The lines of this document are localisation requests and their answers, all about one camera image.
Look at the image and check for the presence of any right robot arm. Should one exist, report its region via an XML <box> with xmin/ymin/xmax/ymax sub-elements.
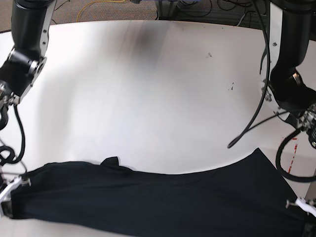
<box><xmin>0</xmin><ymin>0</ymin><xmax>56</xmax><ymax>166</ymax></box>

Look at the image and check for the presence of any red tape marking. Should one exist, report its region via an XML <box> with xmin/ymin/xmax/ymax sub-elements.
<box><xmin>281</xmin><ymin>137</ymin><xmax>299</xmax><ymax>173</ymax></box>

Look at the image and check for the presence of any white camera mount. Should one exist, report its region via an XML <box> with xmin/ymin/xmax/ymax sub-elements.
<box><xmin>0</xmin><ymin>176</ymin><xmax>31</xmax><ymax>218</ymax></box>
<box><xmin>285</xmin><ymin>197</ymin><xmax>316</xmax><ymax>217</ymax></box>

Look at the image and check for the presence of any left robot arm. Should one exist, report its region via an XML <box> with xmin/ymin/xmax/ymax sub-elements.
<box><xmin>227</xmin><ymin>0</ymin><xmax>316</xmax><ymax>183</ymax></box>

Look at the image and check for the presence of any black t-shirt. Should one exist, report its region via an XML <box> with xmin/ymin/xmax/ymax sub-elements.
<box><xmin>4</xmin><ymin>149</ymin><xmax>307</xmax><ymax>237</ymax></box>

